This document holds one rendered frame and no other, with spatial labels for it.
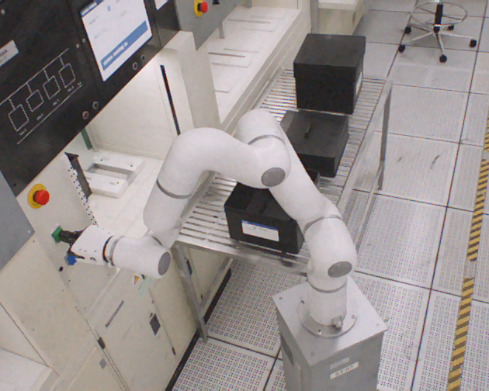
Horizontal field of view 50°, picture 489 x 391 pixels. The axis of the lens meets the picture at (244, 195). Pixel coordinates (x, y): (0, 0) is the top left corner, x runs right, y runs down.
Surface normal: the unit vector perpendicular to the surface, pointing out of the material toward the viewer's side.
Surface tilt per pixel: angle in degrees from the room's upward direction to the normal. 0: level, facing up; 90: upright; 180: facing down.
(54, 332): 90
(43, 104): 90
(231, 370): 0
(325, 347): 0
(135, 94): 90
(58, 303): 90
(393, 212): 0
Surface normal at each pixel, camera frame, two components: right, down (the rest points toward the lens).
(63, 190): 0.92, 0.19
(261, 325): -0.11, -0.72
